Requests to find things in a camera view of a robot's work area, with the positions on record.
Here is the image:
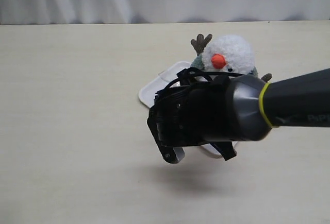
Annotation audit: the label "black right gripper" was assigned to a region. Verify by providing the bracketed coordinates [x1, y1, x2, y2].
[147, 76, 237, 161]

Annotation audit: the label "green knitted scarf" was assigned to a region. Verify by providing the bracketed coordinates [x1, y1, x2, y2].
[190, 55, 258, 77]

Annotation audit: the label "white plush snowman toy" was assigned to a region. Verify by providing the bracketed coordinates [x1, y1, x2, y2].
[190, 33, 256, 75]

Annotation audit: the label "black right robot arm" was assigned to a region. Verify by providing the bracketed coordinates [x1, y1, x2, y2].
[147, 67, 329, 164]

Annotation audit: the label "white plastic tray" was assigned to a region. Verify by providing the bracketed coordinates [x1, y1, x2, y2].
[138, 61, 223, 159]

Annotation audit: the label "white backdrop curtain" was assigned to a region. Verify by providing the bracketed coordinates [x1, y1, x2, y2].
[0, 0, 330, 26]

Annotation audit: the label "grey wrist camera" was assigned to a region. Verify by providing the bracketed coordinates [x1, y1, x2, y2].
[149, 128, 186, 165]

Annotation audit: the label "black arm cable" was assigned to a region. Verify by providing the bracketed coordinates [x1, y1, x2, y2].
[154, 68, 244, 101]

